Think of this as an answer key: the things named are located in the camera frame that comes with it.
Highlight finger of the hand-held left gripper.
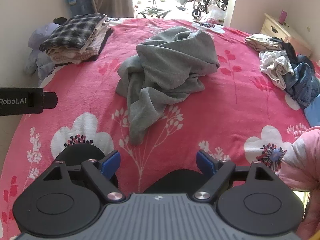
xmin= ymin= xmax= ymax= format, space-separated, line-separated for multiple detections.
xmin=43 ymin=92 xmax=58 ymax=109

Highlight black folded garment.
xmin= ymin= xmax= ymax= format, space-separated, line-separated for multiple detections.
xmin=55 ymin=27 xmax=114 ymax=67

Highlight dark crumpled garment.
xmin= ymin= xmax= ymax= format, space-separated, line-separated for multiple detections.
xmin=271 ymin=37 xmax=315 ymax=65

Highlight black white plaid shirt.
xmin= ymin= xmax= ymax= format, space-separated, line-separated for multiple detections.
xmin=39 ymin=14 xmax=107 ymax=52

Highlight pink floral blanket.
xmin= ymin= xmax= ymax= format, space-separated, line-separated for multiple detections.
xmin=0 ymin=17 xmax=320 ymax=240

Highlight cream nightstand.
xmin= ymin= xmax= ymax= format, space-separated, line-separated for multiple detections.
xmin=260 ymin=13 xmax=313 ymax=58

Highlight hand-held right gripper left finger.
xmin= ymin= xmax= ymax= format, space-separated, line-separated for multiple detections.
xmin=42 ymin=151 xmax=125 ymax=204

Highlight folding stool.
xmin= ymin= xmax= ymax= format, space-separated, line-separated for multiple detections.
xmin=138 ymin=6 xmax=172 ymax=18

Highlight person's pink jacket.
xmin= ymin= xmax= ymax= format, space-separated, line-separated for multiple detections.
xmin=279 ymin=126 xmax=320 ymax=240

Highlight light blue cloth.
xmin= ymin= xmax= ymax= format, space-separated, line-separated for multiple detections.
xmin=304 ymin=100 xmax=320 ymax=128

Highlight blue denim jeans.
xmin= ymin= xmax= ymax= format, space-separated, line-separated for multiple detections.
xmin=285 ymin=55 xmax=320 ymax=109

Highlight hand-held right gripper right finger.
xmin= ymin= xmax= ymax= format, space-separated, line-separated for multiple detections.
xmin=192 ymin=150 xmax=277 ymax=204

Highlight grey pants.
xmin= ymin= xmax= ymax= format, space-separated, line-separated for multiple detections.
xmin=115 ymin=26 xmax=221 ymax=145

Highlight lavender puffer jacket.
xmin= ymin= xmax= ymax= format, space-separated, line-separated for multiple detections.
xmin=24 ymin=17 xmax=68 ymax=85

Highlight beige knit sweater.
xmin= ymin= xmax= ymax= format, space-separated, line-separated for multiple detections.
xmin=51 ymin=30 xmax=107 ymax=64

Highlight plastic bag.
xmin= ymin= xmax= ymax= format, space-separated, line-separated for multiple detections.
xmin=200 ymin=4 xmax=227 ymax=25

